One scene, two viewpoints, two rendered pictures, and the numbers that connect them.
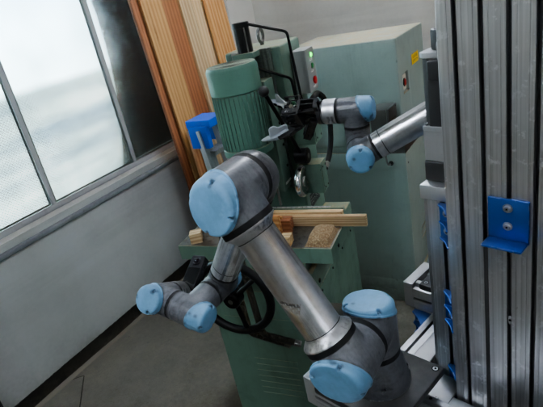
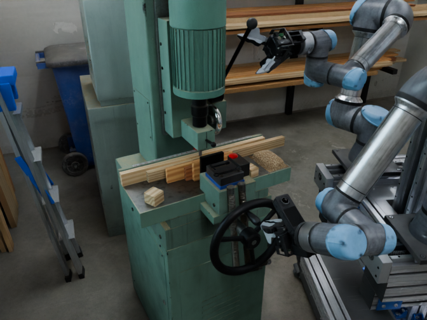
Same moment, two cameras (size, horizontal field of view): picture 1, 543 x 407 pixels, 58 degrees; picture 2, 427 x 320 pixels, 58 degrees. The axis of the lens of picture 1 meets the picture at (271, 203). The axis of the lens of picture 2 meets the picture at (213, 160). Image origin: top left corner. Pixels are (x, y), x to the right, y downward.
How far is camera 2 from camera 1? 140 cm
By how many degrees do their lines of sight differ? 49
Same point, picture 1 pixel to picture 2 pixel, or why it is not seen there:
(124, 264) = not seen: outside the picture
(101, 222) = not seen: outside the picture
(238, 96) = (220, 28)
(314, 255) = (277, 177)
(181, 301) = (373, 230)
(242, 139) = (216, 75)
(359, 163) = (361, 82)
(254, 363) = (199, 308)
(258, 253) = not seen: outside the picture
